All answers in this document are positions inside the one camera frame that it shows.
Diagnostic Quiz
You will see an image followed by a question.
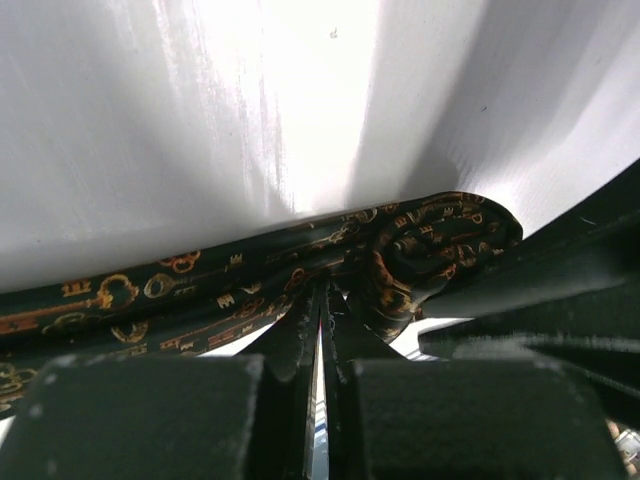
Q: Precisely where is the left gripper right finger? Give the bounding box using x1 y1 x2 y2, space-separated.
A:
320 284 625 479

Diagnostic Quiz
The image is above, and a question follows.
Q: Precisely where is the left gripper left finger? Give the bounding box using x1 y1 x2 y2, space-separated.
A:
1 286 320 479

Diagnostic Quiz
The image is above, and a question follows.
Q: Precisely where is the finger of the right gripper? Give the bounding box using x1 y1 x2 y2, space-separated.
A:
422 162 639 318
418 299 639 415

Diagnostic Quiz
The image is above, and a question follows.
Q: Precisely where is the dark key-patterned tie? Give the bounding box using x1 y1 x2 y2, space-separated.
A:
1 191 523 418

